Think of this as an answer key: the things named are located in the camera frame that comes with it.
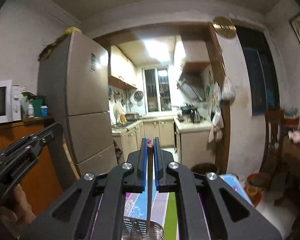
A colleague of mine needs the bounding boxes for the pink cloth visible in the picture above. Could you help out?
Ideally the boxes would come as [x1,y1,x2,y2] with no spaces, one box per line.
[288,131,300,144]

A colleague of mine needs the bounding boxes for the wooden dining chair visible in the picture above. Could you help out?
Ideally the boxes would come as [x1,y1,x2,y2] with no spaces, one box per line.
[260,109,284,178]

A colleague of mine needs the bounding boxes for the black wok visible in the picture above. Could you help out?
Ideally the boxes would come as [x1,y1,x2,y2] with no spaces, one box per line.
[177,105,198,115]

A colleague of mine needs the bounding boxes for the golden round wall plate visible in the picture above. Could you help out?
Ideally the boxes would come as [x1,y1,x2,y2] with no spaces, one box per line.
[212,16,237,38]

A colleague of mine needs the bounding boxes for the white microwave oven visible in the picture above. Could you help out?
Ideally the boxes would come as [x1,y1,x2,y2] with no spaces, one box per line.
[0,80,22,124]

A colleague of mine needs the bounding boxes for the ceiling light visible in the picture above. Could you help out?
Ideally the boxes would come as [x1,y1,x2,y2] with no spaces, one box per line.
[143,39,172,62]

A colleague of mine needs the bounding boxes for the blue perforated utensil holder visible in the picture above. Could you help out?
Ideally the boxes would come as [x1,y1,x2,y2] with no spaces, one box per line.
[121,217,164,240]

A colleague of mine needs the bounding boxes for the range hood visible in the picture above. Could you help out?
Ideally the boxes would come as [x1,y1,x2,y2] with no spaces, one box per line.
[177,73,205,101]

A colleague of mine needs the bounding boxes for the white plastic bag hanging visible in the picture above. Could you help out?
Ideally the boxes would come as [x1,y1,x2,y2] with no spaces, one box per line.
[221,76,236,101]

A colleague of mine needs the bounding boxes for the grey three-door refrigerator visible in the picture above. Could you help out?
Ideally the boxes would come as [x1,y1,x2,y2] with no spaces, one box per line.
[37,30,117,190]

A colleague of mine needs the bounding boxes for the orange wooden cabinet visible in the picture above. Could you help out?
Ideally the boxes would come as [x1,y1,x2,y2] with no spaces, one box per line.
[0,115,80,217]

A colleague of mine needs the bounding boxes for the blue lidded jar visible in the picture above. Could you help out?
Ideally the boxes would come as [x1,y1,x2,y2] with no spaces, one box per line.
[41,106,48,117]

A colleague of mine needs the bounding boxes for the green box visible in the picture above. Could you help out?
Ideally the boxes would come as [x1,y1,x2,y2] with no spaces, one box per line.
[32,99,43,118]

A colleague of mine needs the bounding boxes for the electric kettle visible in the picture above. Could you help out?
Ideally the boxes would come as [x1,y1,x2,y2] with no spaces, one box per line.
[190,108,201,124]

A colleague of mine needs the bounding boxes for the floral striped tablecloth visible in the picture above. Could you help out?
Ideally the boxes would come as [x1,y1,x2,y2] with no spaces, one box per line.
[95,173,253,240]

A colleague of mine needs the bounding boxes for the dark wooden side table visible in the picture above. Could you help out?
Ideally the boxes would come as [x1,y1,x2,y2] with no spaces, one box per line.
[274,136,300,206]

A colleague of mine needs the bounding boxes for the dark blue window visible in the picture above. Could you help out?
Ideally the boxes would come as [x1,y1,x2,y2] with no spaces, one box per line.
[236,25,280,116]

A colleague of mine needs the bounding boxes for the red plastic basin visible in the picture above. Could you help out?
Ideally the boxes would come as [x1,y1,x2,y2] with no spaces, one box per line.
[244,173,263,207]

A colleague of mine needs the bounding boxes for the kitchen base cabinets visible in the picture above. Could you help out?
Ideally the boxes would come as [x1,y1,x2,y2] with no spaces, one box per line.
[112,116,216,168]

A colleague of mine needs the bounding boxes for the white medicine bottle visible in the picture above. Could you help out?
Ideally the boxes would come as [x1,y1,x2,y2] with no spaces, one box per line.
[28,103,34,118]

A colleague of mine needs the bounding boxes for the person's left hand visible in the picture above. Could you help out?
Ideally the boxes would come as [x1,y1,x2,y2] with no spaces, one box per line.
[0,184,36,237]

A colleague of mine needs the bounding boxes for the kitchen window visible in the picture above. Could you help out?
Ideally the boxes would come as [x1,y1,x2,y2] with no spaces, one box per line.
[144,68,171,113]

